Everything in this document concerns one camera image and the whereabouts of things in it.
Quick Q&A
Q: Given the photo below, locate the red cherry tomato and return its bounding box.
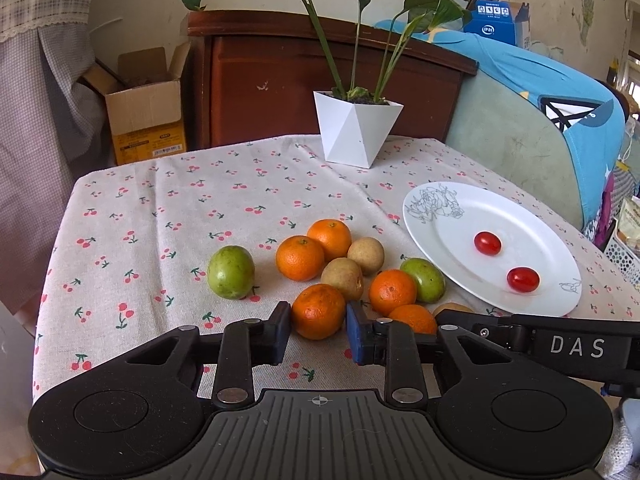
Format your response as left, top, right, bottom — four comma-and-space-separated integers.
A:
474, 231, 502, 256
506, 266, 541, 293

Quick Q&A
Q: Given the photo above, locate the pale green sofa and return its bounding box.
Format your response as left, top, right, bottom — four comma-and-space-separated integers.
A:
445, 42, 601, 233

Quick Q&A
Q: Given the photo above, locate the magenta cloth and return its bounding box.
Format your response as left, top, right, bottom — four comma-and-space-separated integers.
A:
585, 171, 617, 243

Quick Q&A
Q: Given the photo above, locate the white faceted plant pot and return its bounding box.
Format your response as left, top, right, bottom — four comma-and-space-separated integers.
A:
313, 90, 404, 169

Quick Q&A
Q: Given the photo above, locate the round green fruit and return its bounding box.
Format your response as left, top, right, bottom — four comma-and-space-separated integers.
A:
400, 257, 446, 304
207, 245, 256, 301

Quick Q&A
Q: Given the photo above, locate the dark red wooden cabinet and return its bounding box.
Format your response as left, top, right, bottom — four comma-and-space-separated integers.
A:
187, 10, 479, 152

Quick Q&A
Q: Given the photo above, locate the orange tangerine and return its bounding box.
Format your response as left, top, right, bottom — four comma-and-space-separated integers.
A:
388, 304, 438, 336
369, 269, 418, 317
306, 218, 353, 262
291, 284, 348, 341
276, 235, 326, 282

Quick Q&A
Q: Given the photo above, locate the plaid curtain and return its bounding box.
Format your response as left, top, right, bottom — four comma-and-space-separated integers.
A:
0, 0, 117, 336

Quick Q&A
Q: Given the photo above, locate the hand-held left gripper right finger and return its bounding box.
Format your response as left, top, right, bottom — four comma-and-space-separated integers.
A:
346, 300, 507, 408

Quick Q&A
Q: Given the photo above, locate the blue printed cloth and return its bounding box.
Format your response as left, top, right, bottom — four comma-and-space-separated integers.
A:
374, 19, 629, 222

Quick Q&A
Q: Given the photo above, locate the pale snack packet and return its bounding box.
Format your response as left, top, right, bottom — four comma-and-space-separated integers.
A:
612, 197, 640, 255

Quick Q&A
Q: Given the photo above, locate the blue carton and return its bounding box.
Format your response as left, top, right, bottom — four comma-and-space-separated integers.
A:
462, 0, 534, 51

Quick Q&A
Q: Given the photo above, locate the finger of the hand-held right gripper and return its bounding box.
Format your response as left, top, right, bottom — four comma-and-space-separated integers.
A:
434, 308, 533, 357

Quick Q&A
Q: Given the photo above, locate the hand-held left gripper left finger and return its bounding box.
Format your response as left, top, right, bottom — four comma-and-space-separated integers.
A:
122, 301, 293, 408

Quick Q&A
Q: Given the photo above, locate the white plate with line drawing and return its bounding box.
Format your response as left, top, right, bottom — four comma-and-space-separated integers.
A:
402, 181, 583, 317

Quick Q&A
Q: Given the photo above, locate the open cardboard box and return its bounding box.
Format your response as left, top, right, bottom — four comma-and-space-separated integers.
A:
81, 41, 192, 166

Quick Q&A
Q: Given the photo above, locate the cherry print tablecloth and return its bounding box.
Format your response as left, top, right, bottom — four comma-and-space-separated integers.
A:
32, 134, 640, 407

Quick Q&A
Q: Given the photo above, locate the white plastic basket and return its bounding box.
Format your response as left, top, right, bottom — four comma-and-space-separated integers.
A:
601, 230, 640, 282

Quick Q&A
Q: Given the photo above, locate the small brown round fruit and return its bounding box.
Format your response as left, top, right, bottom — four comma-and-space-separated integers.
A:
432, 302, 475, 318
320, 257, 364, 303
347, 236, 385, 276

